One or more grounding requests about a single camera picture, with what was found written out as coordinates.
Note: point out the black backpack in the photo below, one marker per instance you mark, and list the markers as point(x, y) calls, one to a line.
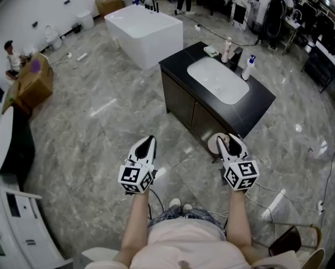
point(274, 15)

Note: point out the white power strip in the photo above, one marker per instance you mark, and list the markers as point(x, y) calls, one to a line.
point(320, 206)

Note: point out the black bathtub faucet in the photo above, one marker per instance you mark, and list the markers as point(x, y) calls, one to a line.
point(152, 5)

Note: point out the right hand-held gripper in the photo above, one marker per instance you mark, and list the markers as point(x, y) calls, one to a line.
point(240, 175)

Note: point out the purple object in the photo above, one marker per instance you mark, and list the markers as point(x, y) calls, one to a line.
point(35, 65)

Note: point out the white marble cabinet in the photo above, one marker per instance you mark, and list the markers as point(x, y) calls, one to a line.
point(240, 13)

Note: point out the pink pump bottle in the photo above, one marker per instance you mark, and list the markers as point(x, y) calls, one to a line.
point(226, 50)

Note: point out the person's white shoes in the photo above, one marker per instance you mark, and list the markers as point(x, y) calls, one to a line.
point(181, 203)

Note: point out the person's pink shirt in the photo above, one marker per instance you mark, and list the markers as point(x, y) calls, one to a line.
point(184, 245)

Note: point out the white power adapter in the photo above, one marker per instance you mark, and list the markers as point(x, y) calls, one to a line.
point(197, 27)

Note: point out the white soap dish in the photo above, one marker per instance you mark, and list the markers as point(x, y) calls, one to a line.
point(211, 51)

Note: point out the person's plaid shorts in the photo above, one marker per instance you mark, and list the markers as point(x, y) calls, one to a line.
point(184, 216)

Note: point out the dark vanity cabinet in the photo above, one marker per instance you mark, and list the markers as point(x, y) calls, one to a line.
point(181, 99)

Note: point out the black sink counter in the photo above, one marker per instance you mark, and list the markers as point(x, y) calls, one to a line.
point(254, 105)

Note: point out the white bucket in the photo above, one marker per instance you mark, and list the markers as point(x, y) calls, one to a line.
point(127, 1)

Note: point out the black desk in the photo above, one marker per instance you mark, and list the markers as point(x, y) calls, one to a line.
point(323, 63)

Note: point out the white blue-capped spray bottle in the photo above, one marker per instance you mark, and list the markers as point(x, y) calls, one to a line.
point(247, 70)

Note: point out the white tube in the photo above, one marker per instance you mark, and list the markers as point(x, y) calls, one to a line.
point(82, 56)

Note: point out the white bathtub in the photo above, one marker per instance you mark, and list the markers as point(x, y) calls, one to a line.
point(153, 35)

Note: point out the white trash bin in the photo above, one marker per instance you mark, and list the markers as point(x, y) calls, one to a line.
point(85, 20)

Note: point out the white sink basin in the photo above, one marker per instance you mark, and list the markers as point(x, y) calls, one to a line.
point(212, 77)

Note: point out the beige bottle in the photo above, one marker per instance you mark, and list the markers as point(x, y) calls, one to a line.
point(213, 146)

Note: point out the large cardboard box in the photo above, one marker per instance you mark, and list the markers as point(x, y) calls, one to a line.
point(36, 85)

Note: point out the black sink faucet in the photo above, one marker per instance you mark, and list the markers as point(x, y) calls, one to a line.
point(236, 57)

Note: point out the white round table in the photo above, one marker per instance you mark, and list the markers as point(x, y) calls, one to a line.
point(3, 141)

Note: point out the person's right forearm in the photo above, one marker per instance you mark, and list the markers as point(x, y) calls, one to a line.
point(239, 217)

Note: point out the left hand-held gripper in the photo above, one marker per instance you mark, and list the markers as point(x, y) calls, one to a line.
point(134, 176)

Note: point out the person's left forearm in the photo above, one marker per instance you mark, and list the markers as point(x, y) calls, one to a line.
point(135, 223)

